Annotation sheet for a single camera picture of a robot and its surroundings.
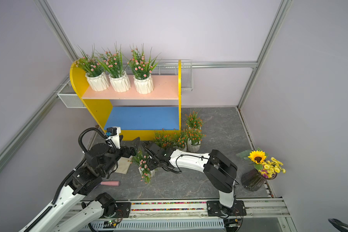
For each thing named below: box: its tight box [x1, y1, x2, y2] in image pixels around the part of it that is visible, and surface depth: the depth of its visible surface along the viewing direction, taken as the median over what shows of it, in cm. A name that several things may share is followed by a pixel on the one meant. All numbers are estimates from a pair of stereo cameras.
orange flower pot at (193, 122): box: [184, 111, 205, 131], surface depth 95 cm
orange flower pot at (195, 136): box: [186, 128, 206, 153], surface depth 92 cm
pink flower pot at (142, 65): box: [127, 43, 163, 95], surface depth 68 cm
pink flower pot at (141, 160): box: [127, 148, 156, 184], surface depth 76 cm
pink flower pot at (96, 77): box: [74, 43, 110, 92], surface depth 69 cm
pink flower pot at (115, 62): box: [96, 41, 131, 93], surface depth 69 cm
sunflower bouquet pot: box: [235, 147, 287, 192], surface depth 67 cm
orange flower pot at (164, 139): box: [152, 128, 177, 150], surface depth 87 cm
